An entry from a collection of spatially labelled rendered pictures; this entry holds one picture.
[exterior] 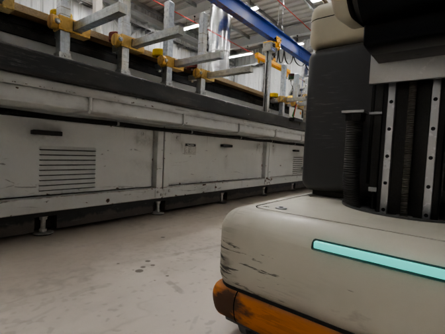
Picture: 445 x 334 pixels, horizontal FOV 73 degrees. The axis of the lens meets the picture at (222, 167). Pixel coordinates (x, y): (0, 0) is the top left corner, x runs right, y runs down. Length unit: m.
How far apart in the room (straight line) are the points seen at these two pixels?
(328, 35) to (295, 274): 0.63
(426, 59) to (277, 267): 0.50
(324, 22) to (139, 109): 0.88
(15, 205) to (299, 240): 1.16
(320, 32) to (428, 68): 0.31
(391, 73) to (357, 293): 0.45
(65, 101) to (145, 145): 0.61
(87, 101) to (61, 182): 0.41
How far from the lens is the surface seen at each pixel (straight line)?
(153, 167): 1.80
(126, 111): 1.42
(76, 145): 1.55
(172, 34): 1.26
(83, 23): 1.26
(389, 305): 0.53
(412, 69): 0.74
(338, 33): 0.91
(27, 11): 1.46
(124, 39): 1.43
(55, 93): 1.28
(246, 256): 0.60
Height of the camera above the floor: 0.40
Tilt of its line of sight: 3 degrees down
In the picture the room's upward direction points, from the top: 3 degrees clockwise
